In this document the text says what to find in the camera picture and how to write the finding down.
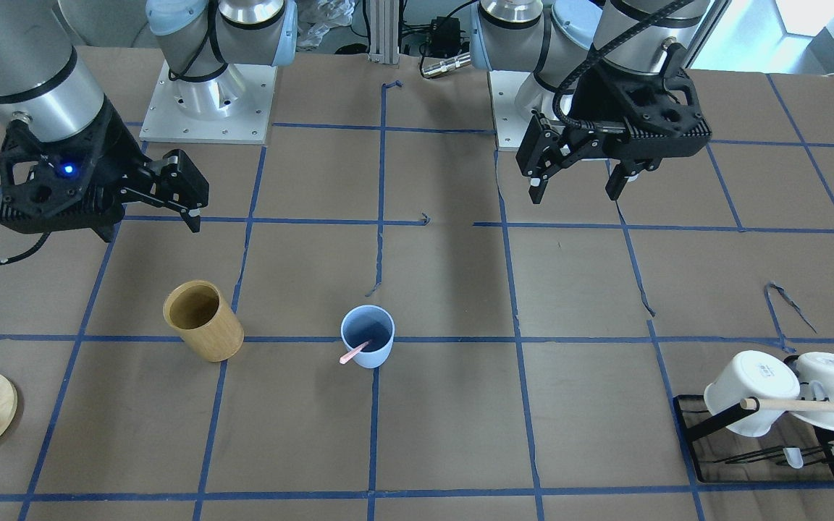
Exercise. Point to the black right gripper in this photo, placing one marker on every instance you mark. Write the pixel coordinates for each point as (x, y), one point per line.
(119, 156)

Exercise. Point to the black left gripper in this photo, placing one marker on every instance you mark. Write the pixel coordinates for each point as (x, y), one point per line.
(585, 99)

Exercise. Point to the light blue plastic cup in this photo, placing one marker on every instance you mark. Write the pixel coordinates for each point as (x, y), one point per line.
(371, 324)

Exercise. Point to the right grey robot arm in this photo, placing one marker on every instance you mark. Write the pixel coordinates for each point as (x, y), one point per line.
(42, 70)

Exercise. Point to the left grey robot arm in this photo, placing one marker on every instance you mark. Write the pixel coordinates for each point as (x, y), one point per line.
(561, 41)

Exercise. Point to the bamboo chopstick holder cup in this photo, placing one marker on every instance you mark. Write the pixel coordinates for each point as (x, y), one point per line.
(201, 316)

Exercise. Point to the black power box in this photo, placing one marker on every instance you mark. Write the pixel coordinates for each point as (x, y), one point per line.
(444, 38)

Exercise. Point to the white mug near rack end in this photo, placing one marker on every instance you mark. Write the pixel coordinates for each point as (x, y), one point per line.
(751, 374)

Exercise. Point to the wooden dowel rod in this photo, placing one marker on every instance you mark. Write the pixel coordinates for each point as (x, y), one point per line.
(787, 405)

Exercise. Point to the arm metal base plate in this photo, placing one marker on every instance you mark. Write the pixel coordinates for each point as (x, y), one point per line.
(231, 109)
(514, 98)

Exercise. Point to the aluminium extrusion post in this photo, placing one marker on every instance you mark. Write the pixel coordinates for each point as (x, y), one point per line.
(384, 23)

